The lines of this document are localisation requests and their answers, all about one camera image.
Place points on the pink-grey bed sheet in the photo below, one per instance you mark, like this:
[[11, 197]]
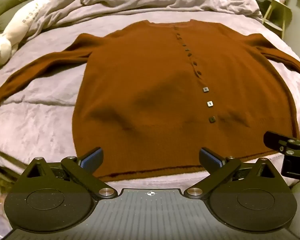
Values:
[[35, 120]]

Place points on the white plush toy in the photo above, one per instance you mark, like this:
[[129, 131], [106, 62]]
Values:
[[17, 27]]

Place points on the crumpled pink-grey duvet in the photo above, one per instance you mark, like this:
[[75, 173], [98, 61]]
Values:
[[145, 0]]

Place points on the green cushion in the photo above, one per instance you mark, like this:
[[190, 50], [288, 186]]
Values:
[[10, 2]]

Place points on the brown buttoned cardigan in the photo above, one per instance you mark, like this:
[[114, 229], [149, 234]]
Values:
[[165, 92]]

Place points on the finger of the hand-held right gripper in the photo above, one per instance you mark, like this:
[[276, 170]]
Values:
[[277, 140]]

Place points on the pale side stand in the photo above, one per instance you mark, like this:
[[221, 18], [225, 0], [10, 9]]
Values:
[[277, 12]]

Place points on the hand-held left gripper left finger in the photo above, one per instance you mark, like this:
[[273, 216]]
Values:
[[91, 160]]

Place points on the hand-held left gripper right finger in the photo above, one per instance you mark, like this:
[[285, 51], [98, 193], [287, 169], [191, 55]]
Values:
[[210, 160]]

